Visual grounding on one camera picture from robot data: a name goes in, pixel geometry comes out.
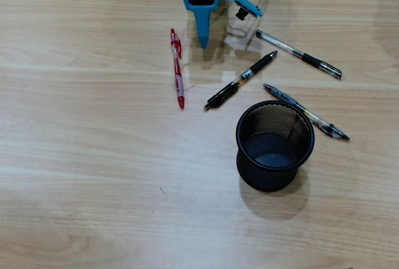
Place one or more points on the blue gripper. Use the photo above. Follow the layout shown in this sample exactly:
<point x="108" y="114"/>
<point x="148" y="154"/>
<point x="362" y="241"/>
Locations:
<point x="200" y="9"/>

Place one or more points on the grey clear retractable pen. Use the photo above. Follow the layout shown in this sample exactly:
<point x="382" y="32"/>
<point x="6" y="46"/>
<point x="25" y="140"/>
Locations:
<point x="282" y="95"/>

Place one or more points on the black mesh pen holder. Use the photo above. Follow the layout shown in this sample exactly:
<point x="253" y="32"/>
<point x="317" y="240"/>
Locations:
<point x="268" y="178"/>

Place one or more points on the red retractable pen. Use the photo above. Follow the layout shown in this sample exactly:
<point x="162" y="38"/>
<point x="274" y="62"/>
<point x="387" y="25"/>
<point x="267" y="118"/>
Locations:
<point x="177" y="75"/>

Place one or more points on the clear capped pen black grip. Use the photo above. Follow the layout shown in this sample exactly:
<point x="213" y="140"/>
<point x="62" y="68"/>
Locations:
<point x="311" y="60"/>

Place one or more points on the black retractable pen with label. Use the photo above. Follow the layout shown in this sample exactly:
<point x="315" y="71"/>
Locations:
<point x="255" y="66"/>

